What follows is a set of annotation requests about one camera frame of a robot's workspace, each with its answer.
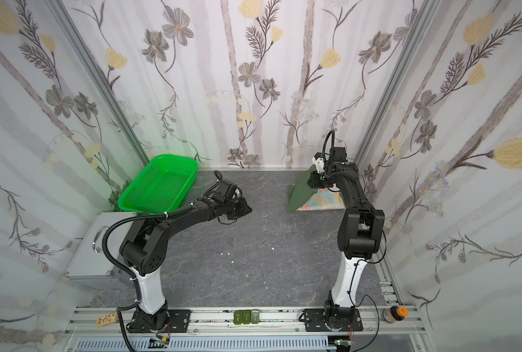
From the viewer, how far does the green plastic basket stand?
1.04m

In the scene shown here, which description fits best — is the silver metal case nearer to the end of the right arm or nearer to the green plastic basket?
the green plastic basket

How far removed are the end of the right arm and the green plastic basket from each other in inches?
24.4

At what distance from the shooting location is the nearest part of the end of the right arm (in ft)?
2.26
